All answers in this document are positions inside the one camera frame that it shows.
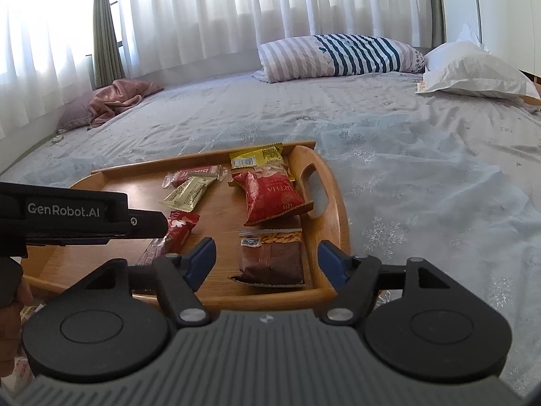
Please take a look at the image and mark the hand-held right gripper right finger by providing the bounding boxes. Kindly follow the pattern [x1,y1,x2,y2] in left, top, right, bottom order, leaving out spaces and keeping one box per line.
[318,240,478,327]

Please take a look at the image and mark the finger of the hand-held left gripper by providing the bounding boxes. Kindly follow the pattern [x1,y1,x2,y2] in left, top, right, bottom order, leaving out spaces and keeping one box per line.
[127,209,170,240]

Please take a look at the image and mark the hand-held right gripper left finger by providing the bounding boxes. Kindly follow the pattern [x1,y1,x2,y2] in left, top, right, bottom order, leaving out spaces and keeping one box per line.
[63,237,217,327]

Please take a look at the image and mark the dark red peanut bar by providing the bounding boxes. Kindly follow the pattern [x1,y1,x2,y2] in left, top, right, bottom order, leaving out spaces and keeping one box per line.
[163,210,201,254]

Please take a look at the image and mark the wooden tray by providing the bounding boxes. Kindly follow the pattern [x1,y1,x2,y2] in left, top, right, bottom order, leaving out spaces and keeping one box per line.
[21,139,351,311]

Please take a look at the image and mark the gold snack packet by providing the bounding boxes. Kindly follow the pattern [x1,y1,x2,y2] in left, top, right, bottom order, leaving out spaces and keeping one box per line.
[158,175,217,213]

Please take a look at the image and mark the brown chocolate snack packet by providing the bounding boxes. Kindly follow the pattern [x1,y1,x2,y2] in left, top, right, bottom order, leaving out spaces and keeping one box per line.
[228,228,306,289]

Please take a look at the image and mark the red biscuit packet clear ends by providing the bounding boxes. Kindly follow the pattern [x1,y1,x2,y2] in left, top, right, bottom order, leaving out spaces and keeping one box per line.
[163,165,229,189]

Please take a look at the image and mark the large red nut packet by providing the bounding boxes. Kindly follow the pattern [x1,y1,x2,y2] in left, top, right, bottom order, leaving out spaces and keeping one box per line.
[228,166,315,227]

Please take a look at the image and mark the cream dotted snack packet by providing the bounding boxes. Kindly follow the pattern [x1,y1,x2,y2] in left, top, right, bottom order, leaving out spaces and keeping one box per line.
[19,302,45,324]

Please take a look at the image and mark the yellow snack packet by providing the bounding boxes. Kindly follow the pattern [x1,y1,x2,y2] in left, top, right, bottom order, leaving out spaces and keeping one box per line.
[229,144,294,178]

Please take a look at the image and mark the white pink clear packet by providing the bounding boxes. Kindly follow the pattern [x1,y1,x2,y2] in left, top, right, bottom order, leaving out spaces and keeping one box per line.
[6,359,37,394]

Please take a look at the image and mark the person's left hand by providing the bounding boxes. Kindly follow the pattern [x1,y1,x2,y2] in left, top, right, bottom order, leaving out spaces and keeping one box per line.
[0,279,33,379]

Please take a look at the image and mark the purple pillow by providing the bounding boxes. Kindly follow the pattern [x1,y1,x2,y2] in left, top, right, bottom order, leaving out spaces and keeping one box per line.
[55,89,102,133]

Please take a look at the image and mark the sheer snowflake cloth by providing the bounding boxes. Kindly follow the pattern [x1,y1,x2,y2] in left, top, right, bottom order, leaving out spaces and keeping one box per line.
[0,110,541,394]

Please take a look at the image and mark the pink cloth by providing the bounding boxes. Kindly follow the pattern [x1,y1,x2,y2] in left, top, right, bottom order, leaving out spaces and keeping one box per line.
[87,80,165,131]

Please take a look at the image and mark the bed with pale sheet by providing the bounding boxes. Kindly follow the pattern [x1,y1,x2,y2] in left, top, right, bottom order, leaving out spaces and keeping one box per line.
[0,70,541,390]

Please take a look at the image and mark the white sheer curtain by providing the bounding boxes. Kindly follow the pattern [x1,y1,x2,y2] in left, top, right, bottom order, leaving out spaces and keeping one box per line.
[110,0,440,87]
[0,0,100,136]

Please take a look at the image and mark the green curtain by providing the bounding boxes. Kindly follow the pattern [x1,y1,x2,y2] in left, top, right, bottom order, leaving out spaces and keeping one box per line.
[425,0,449,49]
[91,0,127,80]

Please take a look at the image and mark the striped pillow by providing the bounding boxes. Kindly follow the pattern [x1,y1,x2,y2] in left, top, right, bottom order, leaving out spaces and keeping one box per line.
[253,34,427,84]

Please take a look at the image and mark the white pillow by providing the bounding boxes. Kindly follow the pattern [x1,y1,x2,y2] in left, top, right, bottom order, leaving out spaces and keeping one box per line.
[416,23,541,103]

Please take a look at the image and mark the brown wooden headboard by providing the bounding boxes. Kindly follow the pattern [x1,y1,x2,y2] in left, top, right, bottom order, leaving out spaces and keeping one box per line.
[520,72,541,113]

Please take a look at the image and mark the white wardrobe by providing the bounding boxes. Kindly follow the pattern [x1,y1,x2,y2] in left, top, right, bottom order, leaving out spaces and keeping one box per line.
[437,0,541,77]

